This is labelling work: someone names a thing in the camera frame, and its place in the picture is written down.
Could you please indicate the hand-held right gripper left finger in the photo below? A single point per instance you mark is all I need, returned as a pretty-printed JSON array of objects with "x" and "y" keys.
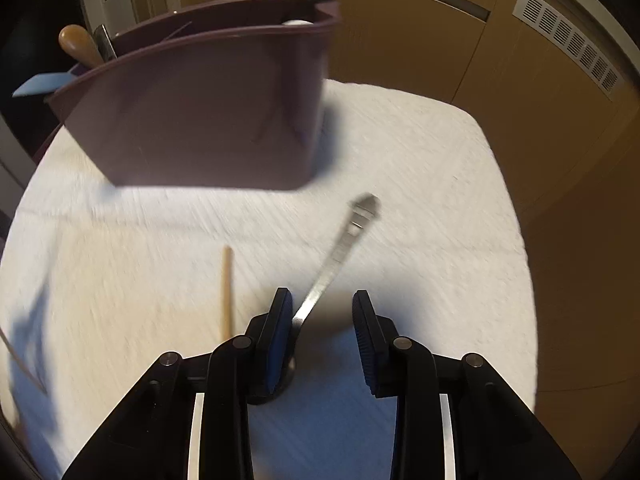
[{"x": 280, "y": 342}]

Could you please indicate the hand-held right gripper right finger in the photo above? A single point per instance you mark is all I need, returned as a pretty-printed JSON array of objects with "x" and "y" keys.
[{"x": 367, "y": 342}]

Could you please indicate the wooden chopstick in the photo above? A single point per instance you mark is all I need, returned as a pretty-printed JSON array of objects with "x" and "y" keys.
[
  {"x": 227, "y": 290},
  {"x": 22, "y": 357}
]

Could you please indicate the purple utensil holder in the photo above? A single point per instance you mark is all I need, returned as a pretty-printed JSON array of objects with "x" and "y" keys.
[{"x": 200, "y": 110}]

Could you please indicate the white plastic spoon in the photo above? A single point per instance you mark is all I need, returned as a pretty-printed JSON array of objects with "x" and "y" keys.
[{"x": 297, "y": 22}]

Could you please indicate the grey-blue plastic spoon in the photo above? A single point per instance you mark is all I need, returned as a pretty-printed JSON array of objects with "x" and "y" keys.
[{"x": 40, "y": 84}]

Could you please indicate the wooden spoon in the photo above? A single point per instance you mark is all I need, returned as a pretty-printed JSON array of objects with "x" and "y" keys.
[{"x": 75, "y": 40}]

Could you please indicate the white towel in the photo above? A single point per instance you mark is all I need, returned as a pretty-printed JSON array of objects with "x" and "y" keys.
[{"x": 425, "y": 185}]

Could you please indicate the short grey vent grille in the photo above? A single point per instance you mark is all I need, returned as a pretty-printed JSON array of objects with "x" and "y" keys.
[{"x": 570, "y": 40}]

